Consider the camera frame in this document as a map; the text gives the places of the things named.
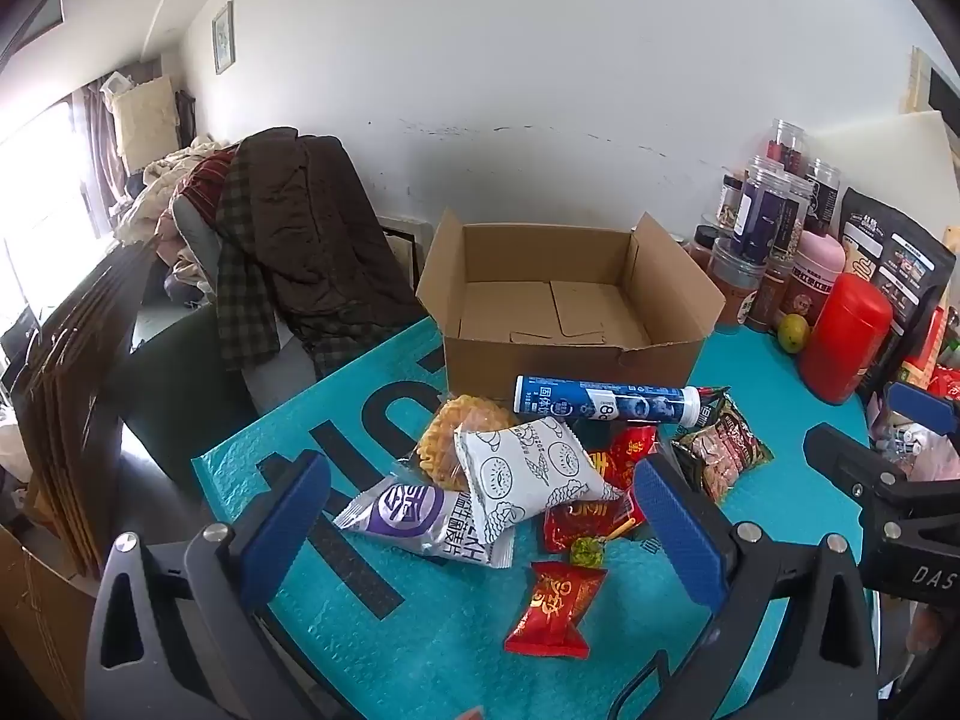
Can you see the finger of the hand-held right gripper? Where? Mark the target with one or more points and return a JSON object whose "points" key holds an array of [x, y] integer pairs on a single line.
{"points": [[840, 454], [919, 405]]}

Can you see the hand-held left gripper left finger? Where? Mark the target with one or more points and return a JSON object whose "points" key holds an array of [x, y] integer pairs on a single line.
{"points": [[289, 521]]}

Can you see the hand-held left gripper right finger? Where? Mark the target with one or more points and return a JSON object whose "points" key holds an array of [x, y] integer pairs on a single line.
{"points": [[679, 532]]}

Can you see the dark snack packet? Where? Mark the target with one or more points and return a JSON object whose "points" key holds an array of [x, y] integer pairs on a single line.
{"points": [[720, 450]]}

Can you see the green lollipop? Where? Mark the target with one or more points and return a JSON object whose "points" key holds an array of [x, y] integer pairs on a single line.
{"points": [[586, 551]]}

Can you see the red snack packet yellow letters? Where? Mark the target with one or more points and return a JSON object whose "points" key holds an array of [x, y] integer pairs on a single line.
{"points": [[581, 525]]}

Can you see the purple and silver snack packet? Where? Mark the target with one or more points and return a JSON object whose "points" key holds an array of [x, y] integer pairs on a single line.
{"points": [[412, 517]]}

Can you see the small red candy packet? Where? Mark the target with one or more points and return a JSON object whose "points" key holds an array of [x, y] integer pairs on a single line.
{"points": [[555, 607]]}

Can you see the blue tube with white cap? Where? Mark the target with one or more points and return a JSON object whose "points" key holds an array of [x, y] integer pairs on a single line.
{"points": [[600, 400]]}

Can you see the white snack packet with drawings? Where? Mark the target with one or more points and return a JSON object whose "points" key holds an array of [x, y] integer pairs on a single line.
{"points": [[525, 472]]}

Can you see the yellow waffle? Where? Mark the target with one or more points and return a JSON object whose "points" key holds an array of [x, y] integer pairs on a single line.
{"points": [[439, 450]]}

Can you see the cardboard box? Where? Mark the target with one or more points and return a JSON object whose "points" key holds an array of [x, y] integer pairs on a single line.
{"points": [[540, 300]]}

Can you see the person's right hand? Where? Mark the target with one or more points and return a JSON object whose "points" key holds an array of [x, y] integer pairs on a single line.
{"points": [[934, 630]]}

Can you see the orange red carton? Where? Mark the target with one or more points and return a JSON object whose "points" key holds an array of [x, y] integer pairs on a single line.
{"points": [[941, 367]]}

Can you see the red canister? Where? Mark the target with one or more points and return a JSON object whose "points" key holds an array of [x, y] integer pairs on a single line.
{"points": [[844, 337]]}

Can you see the green lime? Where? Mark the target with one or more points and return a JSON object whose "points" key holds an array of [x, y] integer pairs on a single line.
{"points": [[793, 331]]}

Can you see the black standing pouch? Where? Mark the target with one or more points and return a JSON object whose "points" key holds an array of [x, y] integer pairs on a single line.
{"points": [[896, 262]]}

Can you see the dark green seat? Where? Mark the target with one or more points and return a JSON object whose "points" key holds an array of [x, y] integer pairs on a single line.
{"points": [[180, 397]]}

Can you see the pink bottle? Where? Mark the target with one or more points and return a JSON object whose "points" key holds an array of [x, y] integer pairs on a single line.
{"points": [[814, 274]]}

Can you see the slim jar of brown powder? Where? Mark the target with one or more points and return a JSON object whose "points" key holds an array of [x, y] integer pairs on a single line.
{"points": [[772, 296]]}

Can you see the teal bubble mat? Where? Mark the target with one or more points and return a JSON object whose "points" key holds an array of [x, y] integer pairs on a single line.
{"points": [[420, 637]]}

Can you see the wide jar of brown powder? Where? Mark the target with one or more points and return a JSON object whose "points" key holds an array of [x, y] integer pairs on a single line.
{"points": [[739, 285]]}

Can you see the clear jar with black label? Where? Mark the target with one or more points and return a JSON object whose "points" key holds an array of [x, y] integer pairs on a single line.
{"points": [[823, 199]]}

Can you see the stack of flat cardboard sheets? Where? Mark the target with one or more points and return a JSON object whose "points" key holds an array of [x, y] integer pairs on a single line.
{"points": [[75, 405]]}

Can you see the dark plaid shirt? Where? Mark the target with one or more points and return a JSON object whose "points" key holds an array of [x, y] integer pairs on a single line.
{"points": [[244, 277]]}

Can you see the jar with dark lid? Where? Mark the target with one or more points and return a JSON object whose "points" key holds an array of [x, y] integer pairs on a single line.
{"points": [[701, 247]]}

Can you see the clear jar with blue label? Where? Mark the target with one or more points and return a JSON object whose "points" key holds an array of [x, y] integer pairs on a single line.
{"points": [[757, 210]]}

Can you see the white foam board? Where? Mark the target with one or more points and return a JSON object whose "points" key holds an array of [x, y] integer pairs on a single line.
{"points": [[885, 154]]}

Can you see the brown cardboard carton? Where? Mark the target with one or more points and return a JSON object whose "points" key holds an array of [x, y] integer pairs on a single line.
{"points": [[37, 630]]}

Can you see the small clear jar with sticks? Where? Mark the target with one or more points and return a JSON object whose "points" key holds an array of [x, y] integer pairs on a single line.
{"points": [[731, 199]]}

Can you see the brown quilted jacket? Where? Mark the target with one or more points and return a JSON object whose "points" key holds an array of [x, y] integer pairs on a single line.
{"points": [[322, 240]]}

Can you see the clear jar with red contents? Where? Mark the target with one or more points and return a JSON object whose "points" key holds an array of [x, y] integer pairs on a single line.
{"points": [[784, 146]]}

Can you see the leaning framed certificate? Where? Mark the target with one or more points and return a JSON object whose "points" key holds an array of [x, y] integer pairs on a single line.
{"points": [[401, 247]]}

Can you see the red striped cloth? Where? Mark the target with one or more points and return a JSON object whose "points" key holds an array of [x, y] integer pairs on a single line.
{"points": [[206, 180]]}

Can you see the beige clothes pile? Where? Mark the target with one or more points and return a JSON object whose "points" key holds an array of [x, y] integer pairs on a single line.
{"points": [[154, 195]]}

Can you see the brown curtain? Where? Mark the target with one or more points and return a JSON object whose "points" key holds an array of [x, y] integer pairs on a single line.
{"points": [[94, 157]]}

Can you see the upright cardboard sheet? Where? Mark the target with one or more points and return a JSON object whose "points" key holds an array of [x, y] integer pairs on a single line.
{"points": [[146, 120]]}

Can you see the wooden picture frame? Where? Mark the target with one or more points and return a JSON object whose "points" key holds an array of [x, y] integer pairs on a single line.
{"points": [[919, 82]]}

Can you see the framed wall picture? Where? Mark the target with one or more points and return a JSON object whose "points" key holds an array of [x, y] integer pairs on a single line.
{"points": [[223, 37]]}

